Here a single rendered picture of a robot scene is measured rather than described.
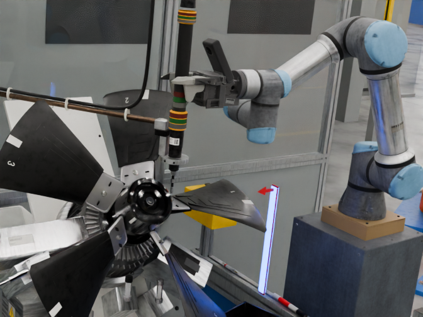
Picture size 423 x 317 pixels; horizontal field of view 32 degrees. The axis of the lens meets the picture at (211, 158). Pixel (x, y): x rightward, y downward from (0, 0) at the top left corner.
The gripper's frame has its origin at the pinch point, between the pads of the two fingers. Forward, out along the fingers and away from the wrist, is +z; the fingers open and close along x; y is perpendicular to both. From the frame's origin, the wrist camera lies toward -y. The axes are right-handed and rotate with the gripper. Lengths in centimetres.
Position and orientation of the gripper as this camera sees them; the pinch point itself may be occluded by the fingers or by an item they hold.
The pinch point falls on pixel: (170, 77)
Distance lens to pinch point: 177.4
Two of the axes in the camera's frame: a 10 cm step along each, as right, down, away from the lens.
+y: -1.0, 9.6, 2.7
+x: -5.6, -2.8, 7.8
